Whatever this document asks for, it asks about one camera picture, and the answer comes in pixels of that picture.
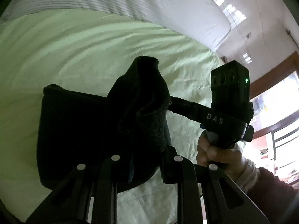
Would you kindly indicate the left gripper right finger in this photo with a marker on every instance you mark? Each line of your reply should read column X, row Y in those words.
column 206, row 194

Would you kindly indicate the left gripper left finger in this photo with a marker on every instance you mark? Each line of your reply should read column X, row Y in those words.
column 73, row 205

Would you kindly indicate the black pants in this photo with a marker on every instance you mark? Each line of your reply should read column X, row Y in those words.
column 121, row 135

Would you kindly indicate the dark red sleeve forearm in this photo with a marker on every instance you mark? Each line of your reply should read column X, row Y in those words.
column 277, row 200

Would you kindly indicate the person's right hand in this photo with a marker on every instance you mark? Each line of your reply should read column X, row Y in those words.
column 233, row 158

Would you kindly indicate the white striped headboard cushion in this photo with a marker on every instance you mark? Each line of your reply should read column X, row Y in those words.
column 201, row 20

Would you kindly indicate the light green bed sheet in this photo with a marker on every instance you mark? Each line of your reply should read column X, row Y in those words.
column 82, row 51

